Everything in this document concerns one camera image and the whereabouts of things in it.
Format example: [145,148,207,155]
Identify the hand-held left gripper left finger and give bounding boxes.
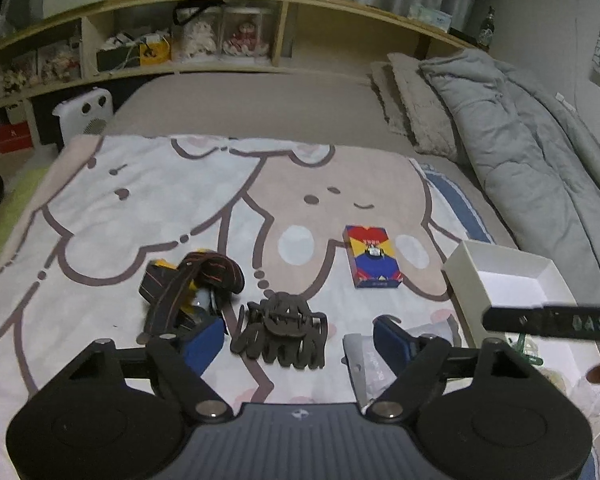
[69,317,232,422]

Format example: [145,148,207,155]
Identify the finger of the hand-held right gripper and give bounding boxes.
[482,301,600,342]

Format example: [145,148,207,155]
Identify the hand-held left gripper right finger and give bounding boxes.
[367,315,535,422]

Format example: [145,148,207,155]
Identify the grey foil packet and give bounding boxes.
[342,321,462,413]

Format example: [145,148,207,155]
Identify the green plastic clip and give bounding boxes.
[511,337,545,367]

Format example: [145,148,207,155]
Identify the white cardboard box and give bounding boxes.
[442,239,580,350]

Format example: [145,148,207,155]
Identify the yellow headlamp with striped strap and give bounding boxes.
[137,249,246,348]

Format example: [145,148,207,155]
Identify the brown hair claw clip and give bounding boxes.
[229,292,329,370]

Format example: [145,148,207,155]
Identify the colourful card box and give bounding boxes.
[343,224,406,291]

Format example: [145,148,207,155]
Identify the cartoon printed blanket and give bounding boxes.
[0,133,600,480]

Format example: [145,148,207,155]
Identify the grey quilted duvet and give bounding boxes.
[418,48,600,307]

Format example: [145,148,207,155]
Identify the beige fluffy pillow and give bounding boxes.
[369,61,412,137]
[386,52,460,162]

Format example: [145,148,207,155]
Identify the taupe bed sheet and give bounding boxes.
[99,71,521,251]

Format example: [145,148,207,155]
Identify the white fan heater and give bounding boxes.
[52,87,114,137]

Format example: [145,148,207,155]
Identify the red box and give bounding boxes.
[0,122,34,154]

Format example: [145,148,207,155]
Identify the green glass bottle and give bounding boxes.
[477,6,499,52]

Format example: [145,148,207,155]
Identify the yellow printed box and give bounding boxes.
[139,35,173,66]

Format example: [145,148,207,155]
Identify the black box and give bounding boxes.
[96,45,141,72]

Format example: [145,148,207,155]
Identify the cream doll in clear case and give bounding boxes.
[176,6,223,62]

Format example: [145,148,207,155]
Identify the pink doll in clear case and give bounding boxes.
[222,7,274,57]

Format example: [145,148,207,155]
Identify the tissue box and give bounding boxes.
[409,2,454,29]

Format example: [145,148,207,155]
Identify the wooden shelf unit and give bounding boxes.
[0,0,481,153]

